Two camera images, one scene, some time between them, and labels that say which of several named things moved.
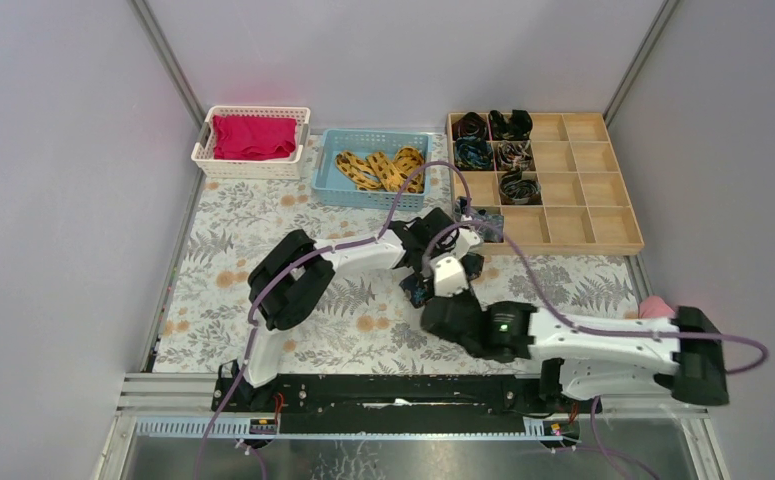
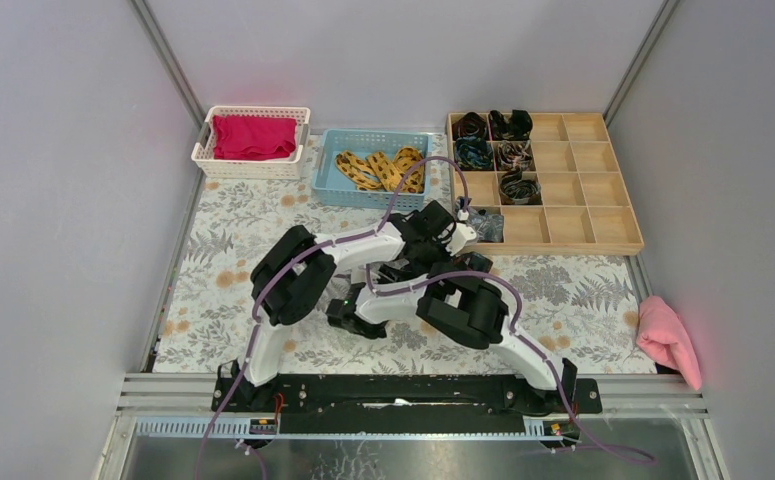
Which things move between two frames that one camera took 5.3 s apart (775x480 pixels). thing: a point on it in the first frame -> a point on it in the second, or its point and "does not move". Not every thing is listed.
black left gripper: x=465 y=221 does not move
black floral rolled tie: x=517 y=126 does not move
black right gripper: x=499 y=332 -> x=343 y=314
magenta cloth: x=253 y=137 does not move
